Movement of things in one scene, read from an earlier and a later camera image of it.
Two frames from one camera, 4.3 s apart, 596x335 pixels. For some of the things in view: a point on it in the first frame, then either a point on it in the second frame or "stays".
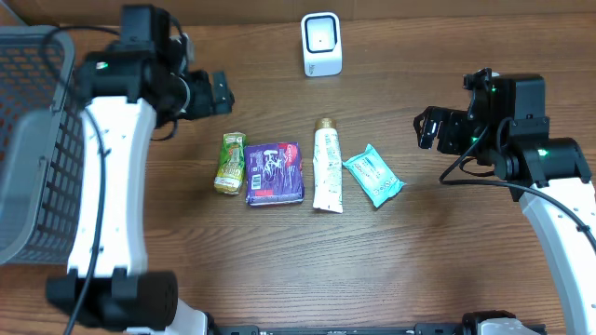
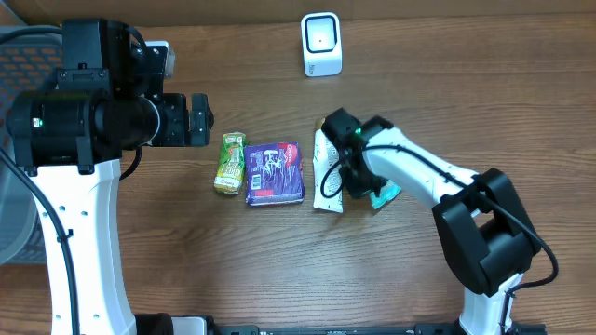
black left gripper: x=219 y=93 to x=199 y=119
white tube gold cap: x=327 y=161 stays
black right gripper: x=438 y=128 to x=350 y=172
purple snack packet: x=274 y=174 stays
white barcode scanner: x=321 y=44 stays
